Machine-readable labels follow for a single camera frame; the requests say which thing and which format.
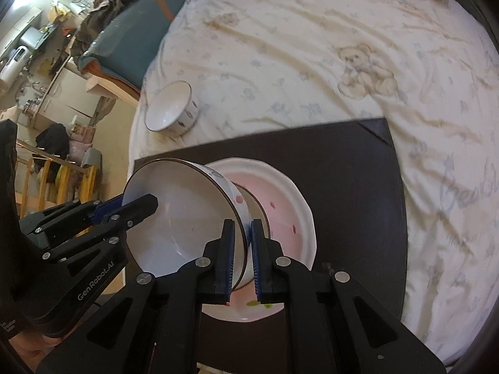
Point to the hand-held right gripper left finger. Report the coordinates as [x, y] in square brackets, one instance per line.
[230, 265]

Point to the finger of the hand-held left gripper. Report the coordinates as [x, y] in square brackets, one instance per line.
[136, 208]
[109, 208]

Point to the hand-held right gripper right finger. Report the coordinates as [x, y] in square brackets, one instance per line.
[257, 265]

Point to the small white printed bowl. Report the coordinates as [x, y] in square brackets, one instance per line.
[165, 105]
[183, 222]

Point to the pink strawberry print plate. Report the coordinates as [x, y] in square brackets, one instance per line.
[288, 210]

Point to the person's left hand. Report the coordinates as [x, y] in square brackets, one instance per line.
[33, 352]

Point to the yellow wooden chair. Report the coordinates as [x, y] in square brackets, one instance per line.
[62, 187]

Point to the grey chair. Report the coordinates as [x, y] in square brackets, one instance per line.
[92, 157]

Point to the pink printed packs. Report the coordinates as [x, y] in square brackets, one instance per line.
[82, 138]

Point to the black cloth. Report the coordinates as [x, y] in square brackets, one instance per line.
[52, 138]

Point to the dark brown board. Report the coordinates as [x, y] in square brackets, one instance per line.
[351, 187]

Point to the beige cabinet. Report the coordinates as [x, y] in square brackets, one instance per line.
[66, 93]

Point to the white kitchen appliance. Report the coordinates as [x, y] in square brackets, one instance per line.
[13, 64]

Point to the teal orange-striped cushion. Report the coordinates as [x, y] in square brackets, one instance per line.
[132, 35]

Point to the camouflage cloth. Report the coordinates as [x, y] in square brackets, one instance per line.
[93, 23]

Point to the white printed bed sheet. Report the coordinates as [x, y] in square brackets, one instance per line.
[312, 66]

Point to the light wooden frame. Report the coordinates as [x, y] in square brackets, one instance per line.
[105, 85]

